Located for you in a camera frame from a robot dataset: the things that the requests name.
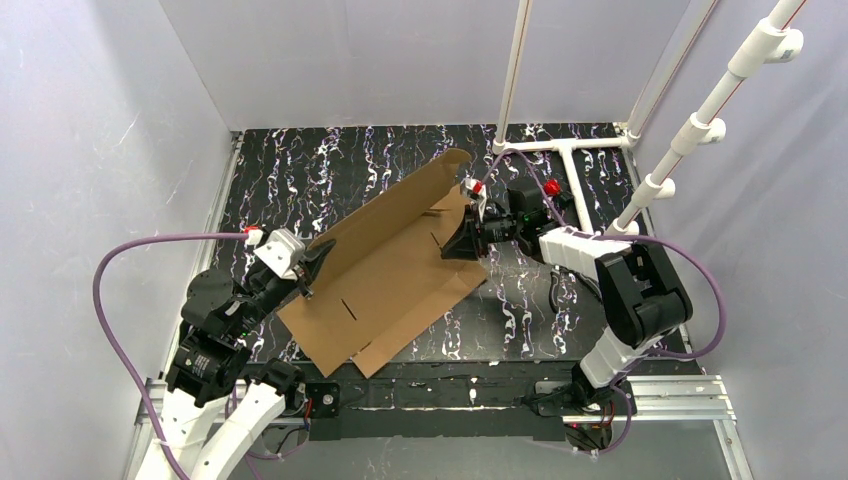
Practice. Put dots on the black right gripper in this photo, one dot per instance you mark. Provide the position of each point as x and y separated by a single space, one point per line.
474 232

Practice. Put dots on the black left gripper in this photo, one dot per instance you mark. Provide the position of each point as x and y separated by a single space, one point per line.
304 270

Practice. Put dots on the brown cardboard box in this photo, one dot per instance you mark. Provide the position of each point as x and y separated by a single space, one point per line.
385 281

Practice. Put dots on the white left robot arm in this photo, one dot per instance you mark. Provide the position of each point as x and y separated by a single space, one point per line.
213 411

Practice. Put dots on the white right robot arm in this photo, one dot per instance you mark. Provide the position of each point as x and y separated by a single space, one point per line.
642 296

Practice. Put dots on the small red ball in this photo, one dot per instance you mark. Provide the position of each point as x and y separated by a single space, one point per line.
552 188

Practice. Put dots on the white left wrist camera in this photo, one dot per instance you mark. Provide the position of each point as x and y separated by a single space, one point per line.
281 252

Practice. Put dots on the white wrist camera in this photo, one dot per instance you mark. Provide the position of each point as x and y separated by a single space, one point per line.
281 252
475 191

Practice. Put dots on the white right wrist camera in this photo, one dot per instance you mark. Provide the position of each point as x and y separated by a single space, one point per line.
475 191

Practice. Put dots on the black handled pliers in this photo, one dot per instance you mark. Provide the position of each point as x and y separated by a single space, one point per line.
565 283

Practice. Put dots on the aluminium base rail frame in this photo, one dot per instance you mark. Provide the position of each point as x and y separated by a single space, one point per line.
655 407

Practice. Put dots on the white PVC pipe frame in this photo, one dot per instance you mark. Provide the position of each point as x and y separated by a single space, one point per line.
649 99

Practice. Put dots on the white PVC camera pole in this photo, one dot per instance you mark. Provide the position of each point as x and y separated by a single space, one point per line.
771 40

